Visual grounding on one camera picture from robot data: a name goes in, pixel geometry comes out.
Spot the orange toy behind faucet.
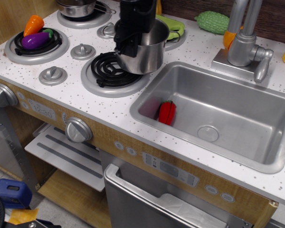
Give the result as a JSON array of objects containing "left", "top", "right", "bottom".
[{"left": 223, "top": 28, "right": 237, "bottom": 50}]

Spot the front left black burner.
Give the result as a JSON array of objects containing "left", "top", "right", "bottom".
[{"left": 4, "top": 28, "right": 69, "bottom": 65}]

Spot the open oven door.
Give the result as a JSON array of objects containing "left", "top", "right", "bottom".
[{"left": 0, "top": 108, "right": 43, "bottom": 209}]

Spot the yellow toy banana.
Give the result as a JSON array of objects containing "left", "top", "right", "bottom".
[{"left": 156, "top": 0, "right": 162, "bottom": 15}]

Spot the oven dial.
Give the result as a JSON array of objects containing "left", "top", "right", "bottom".
[
  {"left": 0, "top": 84, "right": 18, "bottom": 108},
  {"left": 65, "top": 117, "right": 93, "bottom": 143}
]

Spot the silver sink basin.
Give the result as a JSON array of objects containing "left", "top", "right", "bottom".
[{"left": 130, "top": 62, "right": 285, "bottom": 174}]

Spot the burner ring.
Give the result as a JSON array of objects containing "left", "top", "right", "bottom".
[
  {"left": 57, "top": 1, "right": 117, "bottom": 29},
  {"left": 165, "top": 30, "right": 187, "bottom": 52}
]

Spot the silver stove knob middle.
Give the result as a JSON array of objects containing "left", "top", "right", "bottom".
[{"left": 70, "top": 43, "right": 96, "bottom": 60}]

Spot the left oven dial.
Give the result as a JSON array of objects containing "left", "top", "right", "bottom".
[{"left": 0, "top": 84, "right": 18, "bottom": 108}]

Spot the red toy pepper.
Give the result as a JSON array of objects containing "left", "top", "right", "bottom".
[{"left": 159, "top": 100, "right": 176, "bottom": 125}]

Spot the silver stove knob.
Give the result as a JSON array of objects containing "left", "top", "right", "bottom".
[
  {"left": 38, "top": 66, "right": 67, "bottom": 86},
  {"left": 70, "top": 43, "right": 96, "bottom": 60},
  {"left": 97, "top": 22, "right": 115, "bottom": 39}
]

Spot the purple toy eggplant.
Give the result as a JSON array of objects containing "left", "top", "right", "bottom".
[{"left": 21, "top": 28, "right": 54, "bottom": 50}]

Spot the small steel pan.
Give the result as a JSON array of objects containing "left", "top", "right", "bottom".
[{"left": 56, "top": 0, "right": 116, "bottom": 18}]

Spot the silver stove knob upper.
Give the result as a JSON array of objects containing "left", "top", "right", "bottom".
[{"left": 97, "top": 22, "right": 115, "bottom": 39}]

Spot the front right black burner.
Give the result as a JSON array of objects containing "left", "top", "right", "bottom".
[{"left": 81, "top": 52, "right": 150, "bottom": 98}]

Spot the silver toy faucet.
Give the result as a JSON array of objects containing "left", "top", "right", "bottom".
[{"left": 211, "top": 0, "right": 274, "bottom": 83}]

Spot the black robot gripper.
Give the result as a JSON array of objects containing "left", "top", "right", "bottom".
[{"left": 114, "top": 0, "right": 156, "bottom": 57}]

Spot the silver stove knob front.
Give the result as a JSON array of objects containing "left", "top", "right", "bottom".
[{"left": 38, "top": 66, "right": 67, "bottom": 86}]

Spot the right oven dial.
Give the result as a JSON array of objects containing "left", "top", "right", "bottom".
[{"left": 65, "top": 117, "right": 93, "bottom": 143}]

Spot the white oven rack shelf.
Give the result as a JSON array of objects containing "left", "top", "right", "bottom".
[{"left": 25, "top": 124, "right": 105, "bottom": 192}]

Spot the yellow tape piece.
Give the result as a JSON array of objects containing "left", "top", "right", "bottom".
[{"left": 8, "top": 208, "right": 39, "bottom": 225}]

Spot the tall stainless steel pot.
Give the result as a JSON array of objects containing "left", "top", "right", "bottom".
[{"left": 113, "top": 18, "right": 186, "bottom": 75}]

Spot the back left burner ring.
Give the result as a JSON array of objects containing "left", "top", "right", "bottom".
[{"left": 57, "top": 1, "right": 117, "bottom": 29}]

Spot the green toy cutting board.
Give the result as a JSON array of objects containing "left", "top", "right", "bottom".
[{"left": 156, "top": 15, "right": 185, "bottom": 41}]

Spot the green toy bitter gourd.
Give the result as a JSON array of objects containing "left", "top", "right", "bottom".
[{"left": 195, "top": 11, "right": 229, "bottom": 35}]

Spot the orange toy carrot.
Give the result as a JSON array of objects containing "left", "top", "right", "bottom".
[{"left": 23, "top": 15, "right": 45, "bottom": 37}]

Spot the black burner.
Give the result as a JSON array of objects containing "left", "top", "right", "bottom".
[
  {"left": 4, "top": 28, "right": 69, "bottom": 65},
  {"left": 81, "top": 52, "right": 150, "bottom": 98}
]

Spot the back right burner ring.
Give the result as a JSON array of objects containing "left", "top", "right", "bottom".
[{"left": 165, "top": 30, "right": 187, "bottom": 52}]

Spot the blue clamp tool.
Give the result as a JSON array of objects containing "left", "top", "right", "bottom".
[{"left": 0, "top": 179, "right": 33, "bottom": 209}]

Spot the silver dishwasher door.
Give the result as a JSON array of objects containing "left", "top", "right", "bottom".
[{"left": 104, "top": 164, "right": 253, "bottom": 228}]

